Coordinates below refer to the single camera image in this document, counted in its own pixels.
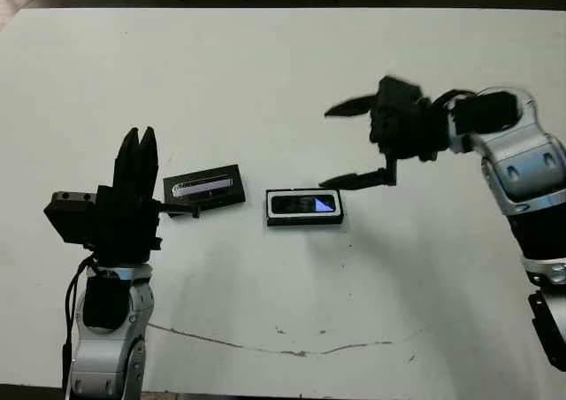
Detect black box with white insert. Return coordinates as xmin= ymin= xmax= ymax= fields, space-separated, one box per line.
xmin=264 ymin=188 xmax=345 ymax=228

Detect black slim camera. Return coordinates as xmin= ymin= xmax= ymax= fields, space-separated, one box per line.
xmin=272 ymin=195 xmax=336 ymax=214

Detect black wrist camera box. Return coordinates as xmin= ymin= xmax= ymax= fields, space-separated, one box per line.
xmin=42 ymin=198 xmax=97 ymax=246
xmin=377 ymin=75 xmax=425 ymax=107

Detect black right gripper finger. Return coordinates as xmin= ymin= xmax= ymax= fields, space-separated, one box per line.
xmin=324 ymin=92 xmax=379 ymax=119
xmin=317 ymin=168 xmax=386 ymax=192

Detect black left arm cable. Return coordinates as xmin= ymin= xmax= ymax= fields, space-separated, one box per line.
xmin=61 ymin=258 xmax=95 ymax=395

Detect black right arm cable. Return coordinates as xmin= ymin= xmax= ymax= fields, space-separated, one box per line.
xmin=435 ymin=88 xmax=483 ymax=109

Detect black glossy box lid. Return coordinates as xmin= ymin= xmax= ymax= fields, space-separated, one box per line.
xmin=162 ymin=163 xmax=247 ymax=215

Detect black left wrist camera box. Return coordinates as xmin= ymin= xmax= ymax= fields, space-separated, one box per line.
xmin=42 ymin=198 xmax=97 ymax=246

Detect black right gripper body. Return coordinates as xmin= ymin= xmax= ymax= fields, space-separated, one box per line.
xmin=368 ymin=97 xmax=453 ymax=188

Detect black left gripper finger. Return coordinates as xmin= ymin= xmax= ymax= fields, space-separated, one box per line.
xmin=139 ymin=126 xmax=160 ymax=201
xmin=112 ymin=127 xmax=142 ymax=196

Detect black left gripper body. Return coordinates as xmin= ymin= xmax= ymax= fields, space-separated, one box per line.
xmin=51 ymin=185 xmax=203 ymax=267

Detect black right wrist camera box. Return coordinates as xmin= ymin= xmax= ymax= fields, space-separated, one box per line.
xmin=377 ymin=75 xmax=425 ymax=107

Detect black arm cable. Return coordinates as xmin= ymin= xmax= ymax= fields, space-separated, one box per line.
xmin=61 ymin=258 xmax=95 ymax=395
xmin=435 ymin=88 xmax=483 ymax=109

